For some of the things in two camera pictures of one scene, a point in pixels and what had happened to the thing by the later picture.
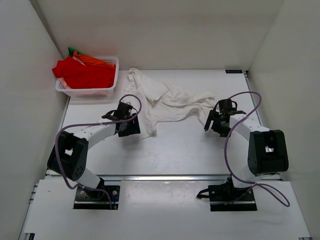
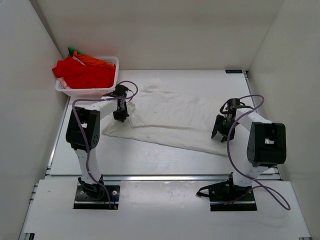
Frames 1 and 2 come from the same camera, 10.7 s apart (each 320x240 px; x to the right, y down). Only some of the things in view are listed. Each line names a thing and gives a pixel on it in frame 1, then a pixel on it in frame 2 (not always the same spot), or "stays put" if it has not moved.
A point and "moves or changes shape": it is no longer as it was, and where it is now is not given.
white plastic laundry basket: (93, 92) stays put
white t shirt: (160, 101) moves or changes shape
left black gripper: (134, 128) -> (121, 117)
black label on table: (233, 71) stays put
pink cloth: (64, 83) stays put
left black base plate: (101, 197) stays put
